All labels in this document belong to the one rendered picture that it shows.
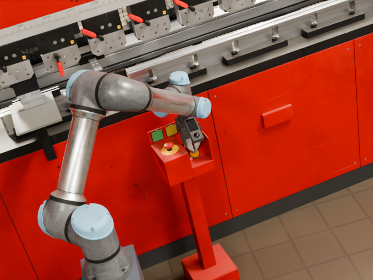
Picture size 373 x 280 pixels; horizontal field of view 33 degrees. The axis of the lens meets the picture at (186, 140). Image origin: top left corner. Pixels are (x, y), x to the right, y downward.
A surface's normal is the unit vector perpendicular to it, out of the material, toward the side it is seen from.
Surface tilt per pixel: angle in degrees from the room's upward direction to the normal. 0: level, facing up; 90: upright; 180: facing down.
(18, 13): 90
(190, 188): 90
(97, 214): 7
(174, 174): 90
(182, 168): 90
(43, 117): 0
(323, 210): 0
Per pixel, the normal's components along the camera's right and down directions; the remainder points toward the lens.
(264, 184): 0.33, 0.46
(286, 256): -0.19, -0.82
